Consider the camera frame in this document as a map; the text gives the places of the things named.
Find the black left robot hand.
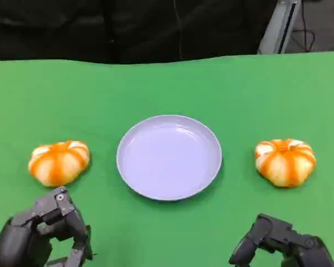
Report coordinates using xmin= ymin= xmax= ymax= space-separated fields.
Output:
xmin=0 ymin=186 xmax=94 ymax=267

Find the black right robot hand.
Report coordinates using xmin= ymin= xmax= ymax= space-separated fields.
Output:
xmin=228 ymin=213 xmax=334 ymax=267

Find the orange white toy bread roll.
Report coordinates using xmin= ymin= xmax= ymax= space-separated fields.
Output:
xmin=254 ymin=138 xmax=317 ymax=188
xmin=28 ymin=140 xmax=90 ymax=187

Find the lilac plate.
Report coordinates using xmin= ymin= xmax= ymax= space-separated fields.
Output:
xmin=116 ymin=115 xmax=223 ymax=201

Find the black backdrop curtain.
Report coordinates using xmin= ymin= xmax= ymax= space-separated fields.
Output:
xmin=0 ymin=0 xmax=278 ymax=65

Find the black floor cable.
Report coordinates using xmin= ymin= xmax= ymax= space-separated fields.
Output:
xmin=291 ymin=0 xmax=316 ymax=52

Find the grey metal post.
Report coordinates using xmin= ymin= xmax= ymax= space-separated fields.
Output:
xmin=257 ymin=0 xmax=299 ymax=55

